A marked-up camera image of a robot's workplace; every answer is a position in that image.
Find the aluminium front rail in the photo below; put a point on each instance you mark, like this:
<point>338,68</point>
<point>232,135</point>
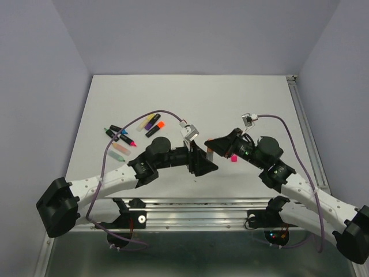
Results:
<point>217,214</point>

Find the black highlighter purple cap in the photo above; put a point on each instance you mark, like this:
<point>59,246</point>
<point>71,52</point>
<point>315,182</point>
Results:
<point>152,121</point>

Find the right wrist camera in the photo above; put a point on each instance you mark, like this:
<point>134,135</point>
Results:
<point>249,121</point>

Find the yellow translucent highlighter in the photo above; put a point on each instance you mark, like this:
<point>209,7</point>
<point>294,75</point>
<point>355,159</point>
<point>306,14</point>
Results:
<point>145,121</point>

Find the black highlighter green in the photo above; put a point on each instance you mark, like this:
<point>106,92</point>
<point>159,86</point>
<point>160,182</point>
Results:
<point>111,134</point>

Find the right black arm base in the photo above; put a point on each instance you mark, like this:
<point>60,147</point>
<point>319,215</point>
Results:
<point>276,231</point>

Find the black highlighter pink cap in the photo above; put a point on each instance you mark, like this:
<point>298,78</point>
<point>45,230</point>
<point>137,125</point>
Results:
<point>127,140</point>

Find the aluminium right rail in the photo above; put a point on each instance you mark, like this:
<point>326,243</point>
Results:
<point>315,160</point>

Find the black highlighter blue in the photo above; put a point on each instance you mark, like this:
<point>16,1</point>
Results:
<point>118,129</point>

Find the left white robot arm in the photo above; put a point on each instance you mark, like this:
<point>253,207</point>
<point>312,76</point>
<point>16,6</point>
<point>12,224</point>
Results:
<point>61,205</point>

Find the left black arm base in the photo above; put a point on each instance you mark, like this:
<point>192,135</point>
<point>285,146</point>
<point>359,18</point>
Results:
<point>120,230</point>

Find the black highlighter orange cap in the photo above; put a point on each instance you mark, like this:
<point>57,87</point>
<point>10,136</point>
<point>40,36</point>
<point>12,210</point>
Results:
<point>155,129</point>

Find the aluminium rail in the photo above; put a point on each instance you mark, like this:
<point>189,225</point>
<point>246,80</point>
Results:
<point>315,160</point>
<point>217,214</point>

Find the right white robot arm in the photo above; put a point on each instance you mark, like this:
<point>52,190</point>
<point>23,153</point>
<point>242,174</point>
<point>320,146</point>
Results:
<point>350,224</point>

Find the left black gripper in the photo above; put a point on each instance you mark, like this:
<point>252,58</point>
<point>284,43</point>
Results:
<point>198,164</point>

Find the translucent highlighter orange ink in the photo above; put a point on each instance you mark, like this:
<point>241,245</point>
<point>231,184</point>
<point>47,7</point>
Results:
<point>121,149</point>

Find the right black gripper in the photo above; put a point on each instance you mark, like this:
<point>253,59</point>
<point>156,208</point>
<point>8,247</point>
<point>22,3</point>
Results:
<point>223,145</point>

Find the translucent highlighter mint green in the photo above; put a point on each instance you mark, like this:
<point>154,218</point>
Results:
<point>115,156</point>

